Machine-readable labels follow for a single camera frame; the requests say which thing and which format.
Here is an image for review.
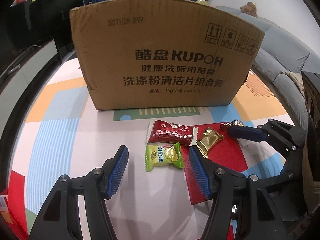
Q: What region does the gold foil snack packet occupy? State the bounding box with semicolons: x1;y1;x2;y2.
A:
196;126;224;159

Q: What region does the light green durian candy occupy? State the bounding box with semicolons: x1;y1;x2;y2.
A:
145;142;184;172

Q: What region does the dark red candy packet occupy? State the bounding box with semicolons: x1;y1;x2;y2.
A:
146;120;198;146

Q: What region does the red gold foil candy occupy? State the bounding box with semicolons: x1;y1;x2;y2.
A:
220;119;244;130

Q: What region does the colourful patchwork tablecloth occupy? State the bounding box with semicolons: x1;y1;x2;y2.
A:
1;59;292;239

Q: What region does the beige cloth on sofa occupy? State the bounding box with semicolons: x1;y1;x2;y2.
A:
281;71;305;97

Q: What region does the grey curved sofa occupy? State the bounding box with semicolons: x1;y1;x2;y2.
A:
217;6;319;129

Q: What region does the brown cardboard box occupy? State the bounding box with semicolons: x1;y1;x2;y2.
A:
70;0;265;111

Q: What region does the brown teddy bear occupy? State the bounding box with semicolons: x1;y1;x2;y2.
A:
240;2;257;17

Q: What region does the grey TV cabinet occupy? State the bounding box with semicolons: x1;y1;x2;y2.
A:
1;40;57;134

